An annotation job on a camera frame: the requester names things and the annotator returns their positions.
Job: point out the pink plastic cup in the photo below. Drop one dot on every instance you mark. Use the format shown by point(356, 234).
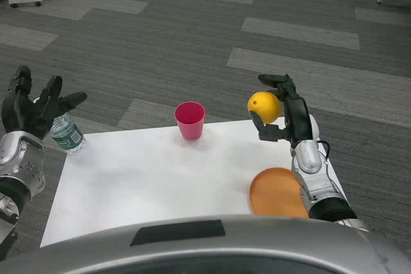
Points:
point(190, 120)

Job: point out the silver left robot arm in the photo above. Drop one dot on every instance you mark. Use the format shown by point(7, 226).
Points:
point(19, 171)

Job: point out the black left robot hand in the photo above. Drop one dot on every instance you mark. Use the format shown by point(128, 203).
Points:
point(22, 113)

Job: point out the silver robot chest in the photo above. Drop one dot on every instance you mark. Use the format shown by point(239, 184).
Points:
point(205, 248)

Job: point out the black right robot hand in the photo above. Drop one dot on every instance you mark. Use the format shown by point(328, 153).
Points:
point(297, 116)

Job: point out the clear water bottle green label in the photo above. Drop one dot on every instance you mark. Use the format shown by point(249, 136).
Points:
point(66, 134)

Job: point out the orange round plate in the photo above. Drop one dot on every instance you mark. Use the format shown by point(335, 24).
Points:
point(274, 192)

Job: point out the yellow lemon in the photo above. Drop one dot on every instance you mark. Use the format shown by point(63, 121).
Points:
point(264, 107)

